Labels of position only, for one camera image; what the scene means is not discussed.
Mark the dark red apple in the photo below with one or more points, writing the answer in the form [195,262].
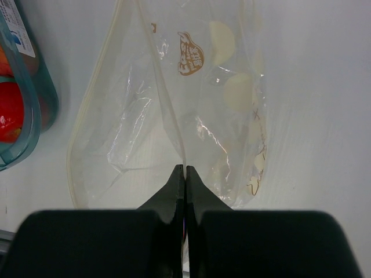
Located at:
[32,65]

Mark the clear zip top bag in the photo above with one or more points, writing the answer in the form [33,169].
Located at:
[177,82]

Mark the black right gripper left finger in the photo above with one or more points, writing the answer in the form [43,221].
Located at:
[167,205]

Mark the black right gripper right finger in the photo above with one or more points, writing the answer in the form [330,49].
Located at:
[199,200]

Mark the teal plastic tray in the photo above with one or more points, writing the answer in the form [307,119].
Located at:
[41,106]

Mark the orange peach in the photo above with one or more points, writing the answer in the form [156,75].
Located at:
[5,68]

